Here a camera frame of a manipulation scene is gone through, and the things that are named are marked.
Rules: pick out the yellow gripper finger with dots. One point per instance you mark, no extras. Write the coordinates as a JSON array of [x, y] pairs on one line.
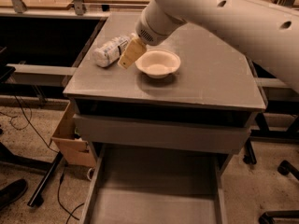
[[134, 50]]

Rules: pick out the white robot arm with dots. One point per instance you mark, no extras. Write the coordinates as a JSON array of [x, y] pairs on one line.
[[266, 33]]

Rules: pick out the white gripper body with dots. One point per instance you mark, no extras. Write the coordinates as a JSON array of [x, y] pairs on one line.
[[145, 32]]

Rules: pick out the grey drawer cabinet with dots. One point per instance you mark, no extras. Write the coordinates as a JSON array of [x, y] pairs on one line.
[[214, 86]]

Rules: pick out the grey open middle drawer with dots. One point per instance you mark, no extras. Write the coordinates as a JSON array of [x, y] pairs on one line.
[[143, 185]]

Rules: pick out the black shoe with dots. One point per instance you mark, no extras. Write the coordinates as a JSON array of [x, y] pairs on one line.
[[12, 192]]

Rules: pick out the white paper bowl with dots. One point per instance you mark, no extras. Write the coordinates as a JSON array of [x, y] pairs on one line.
[[158, 63]]

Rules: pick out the clear plastic water bottle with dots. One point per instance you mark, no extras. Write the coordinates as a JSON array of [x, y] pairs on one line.
[[111, 51]]

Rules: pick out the cardboard box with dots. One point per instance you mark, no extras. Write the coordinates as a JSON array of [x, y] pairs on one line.
[[75, 150]]

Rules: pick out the black desk leg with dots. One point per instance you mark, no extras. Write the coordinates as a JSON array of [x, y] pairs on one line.
[[49, 167]]

